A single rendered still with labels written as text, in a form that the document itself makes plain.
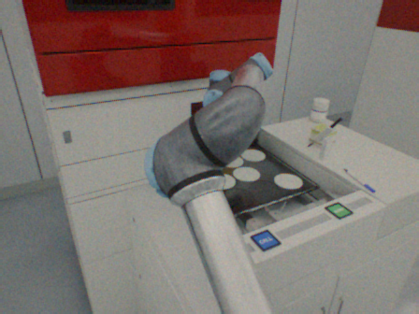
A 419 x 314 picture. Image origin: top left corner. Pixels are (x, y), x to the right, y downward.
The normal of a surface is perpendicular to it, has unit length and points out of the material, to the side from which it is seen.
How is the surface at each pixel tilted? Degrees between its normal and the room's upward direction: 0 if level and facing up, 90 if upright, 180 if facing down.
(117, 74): 90
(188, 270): 0
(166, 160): 61
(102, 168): 90
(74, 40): 90
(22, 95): 90
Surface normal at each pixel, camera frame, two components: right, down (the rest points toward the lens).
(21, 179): 0.49, 0.44
